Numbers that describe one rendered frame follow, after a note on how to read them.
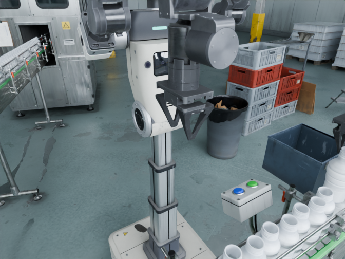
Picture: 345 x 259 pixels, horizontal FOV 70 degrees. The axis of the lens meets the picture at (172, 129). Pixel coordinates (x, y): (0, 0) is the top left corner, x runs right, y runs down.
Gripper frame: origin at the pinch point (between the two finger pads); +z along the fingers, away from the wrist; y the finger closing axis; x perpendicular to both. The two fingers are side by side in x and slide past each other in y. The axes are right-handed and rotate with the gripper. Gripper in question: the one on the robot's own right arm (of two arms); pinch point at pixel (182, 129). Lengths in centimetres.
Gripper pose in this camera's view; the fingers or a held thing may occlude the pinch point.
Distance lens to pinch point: 50.2
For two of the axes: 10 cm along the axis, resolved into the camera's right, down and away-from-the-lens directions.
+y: 5.2, 4.0, -7.5
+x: 8.5, -2.4, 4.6
